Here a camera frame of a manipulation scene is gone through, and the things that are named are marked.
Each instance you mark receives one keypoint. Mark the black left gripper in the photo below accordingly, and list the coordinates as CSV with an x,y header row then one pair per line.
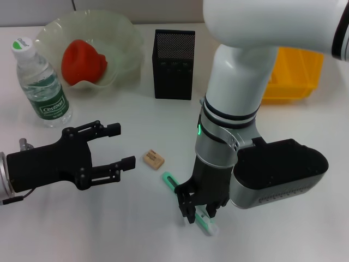
x,y
49,166

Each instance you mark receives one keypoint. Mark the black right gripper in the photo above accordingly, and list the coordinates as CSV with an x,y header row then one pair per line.
x,y
210,185

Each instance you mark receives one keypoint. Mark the mint green utility knife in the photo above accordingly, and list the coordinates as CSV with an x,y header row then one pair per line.
x,y
210,229

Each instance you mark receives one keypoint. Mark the clear green-label water bottle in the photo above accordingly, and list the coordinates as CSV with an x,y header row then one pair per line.
x,y
51,106

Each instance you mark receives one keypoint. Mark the tan eraser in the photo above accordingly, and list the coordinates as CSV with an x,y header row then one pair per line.
x,y
154,160

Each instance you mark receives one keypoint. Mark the black mesh pen holder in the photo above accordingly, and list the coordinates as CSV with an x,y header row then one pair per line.
x,y
173,79

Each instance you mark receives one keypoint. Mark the pale green glass fruit plate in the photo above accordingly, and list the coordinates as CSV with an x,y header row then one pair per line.
x,y
122,41

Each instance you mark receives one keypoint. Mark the yellow plastic bin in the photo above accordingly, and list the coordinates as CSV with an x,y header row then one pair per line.
x,y
294,82

